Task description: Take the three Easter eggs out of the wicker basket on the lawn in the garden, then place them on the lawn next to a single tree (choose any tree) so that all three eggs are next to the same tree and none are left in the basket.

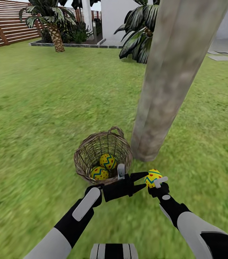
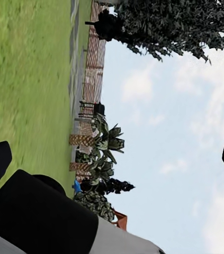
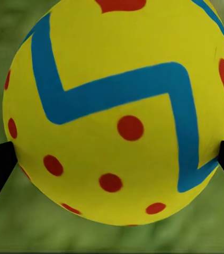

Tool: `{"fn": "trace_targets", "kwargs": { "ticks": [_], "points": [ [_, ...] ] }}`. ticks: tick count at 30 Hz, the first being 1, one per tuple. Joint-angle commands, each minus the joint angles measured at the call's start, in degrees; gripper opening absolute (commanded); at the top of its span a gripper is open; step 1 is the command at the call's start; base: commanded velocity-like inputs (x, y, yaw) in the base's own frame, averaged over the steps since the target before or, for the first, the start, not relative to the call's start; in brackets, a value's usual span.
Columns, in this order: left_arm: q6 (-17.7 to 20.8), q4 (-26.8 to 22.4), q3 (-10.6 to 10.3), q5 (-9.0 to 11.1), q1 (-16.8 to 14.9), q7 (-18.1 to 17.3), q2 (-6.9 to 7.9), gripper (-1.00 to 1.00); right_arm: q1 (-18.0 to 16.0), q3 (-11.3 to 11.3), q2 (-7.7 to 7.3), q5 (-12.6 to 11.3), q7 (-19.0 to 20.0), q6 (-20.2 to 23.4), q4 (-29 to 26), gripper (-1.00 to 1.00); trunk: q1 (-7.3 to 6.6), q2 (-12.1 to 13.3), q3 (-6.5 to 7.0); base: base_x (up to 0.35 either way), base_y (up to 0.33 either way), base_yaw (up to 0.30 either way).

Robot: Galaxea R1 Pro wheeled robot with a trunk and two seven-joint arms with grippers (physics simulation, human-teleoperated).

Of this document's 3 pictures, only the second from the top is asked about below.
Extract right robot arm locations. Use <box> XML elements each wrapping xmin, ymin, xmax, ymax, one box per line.
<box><xmin>0</xmin><ymin>169</ymin><xmax>166</xmax><ymax>254</ymax></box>

